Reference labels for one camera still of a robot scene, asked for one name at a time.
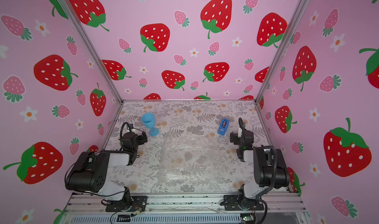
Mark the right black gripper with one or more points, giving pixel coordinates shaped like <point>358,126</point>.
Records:
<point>234,137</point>

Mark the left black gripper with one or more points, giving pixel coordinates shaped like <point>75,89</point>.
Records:
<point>139,138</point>

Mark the blue plastic wine glass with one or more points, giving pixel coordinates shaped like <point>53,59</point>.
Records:
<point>149,121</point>

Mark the clear bubble wrap sheet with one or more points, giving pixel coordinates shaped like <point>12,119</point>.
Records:
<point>190,160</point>

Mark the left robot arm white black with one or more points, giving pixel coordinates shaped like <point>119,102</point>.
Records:
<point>89,173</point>

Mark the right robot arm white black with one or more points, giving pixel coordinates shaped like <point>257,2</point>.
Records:
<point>269,169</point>

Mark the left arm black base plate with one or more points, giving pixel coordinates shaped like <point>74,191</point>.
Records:
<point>128,204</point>

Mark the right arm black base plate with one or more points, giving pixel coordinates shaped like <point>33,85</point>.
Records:
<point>233,203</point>

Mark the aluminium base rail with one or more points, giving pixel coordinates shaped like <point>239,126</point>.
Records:
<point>282,207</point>

